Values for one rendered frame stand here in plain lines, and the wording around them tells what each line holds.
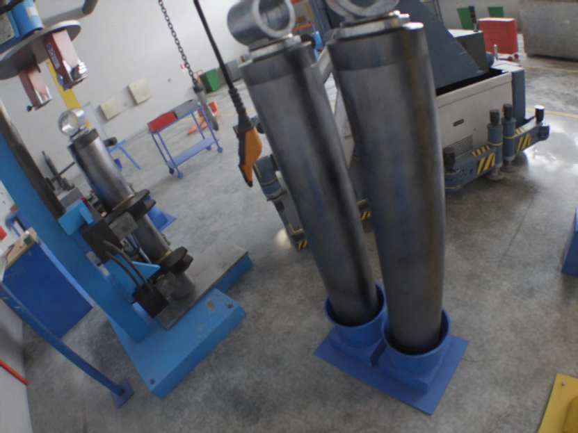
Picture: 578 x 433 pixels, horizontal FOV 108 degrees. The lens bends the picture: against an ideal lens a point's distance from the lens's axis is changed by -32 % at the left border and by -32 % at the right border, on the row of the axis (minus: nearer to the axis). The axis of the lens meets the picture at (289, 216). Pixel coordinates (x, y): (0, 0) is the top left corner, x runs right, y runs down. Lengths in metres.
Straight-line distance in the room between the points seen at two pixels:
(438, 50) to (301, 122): 1.61
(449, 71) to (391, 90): 1.77
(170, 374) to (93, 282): 0.75
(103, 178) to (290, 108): 1.34
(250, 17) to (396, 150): 0.47
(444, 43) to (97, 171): 2.36
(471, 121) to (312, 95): 1.84
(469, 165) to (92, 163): 2.45
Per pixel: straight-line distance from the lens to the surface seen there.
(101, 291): 2.11
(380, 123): 0.64
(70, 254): 1.99
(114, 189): 1.92
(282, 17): 0.91
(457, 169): 2.24
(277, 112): 0.82
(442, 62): 2.31
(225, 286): 2.36
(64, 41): 1.85
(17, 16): 2.07
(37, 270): 3.23
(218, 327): 2.03
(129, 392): 2.36
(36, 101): 2.11
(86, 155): 1.88
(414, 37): 0.63
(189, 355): 2.02
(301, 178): 0.89
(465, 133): 2.50
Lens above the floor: 1.52
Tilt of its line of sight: 33 degrees down
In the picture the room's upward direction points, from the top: 22 degrees counter-clockwise
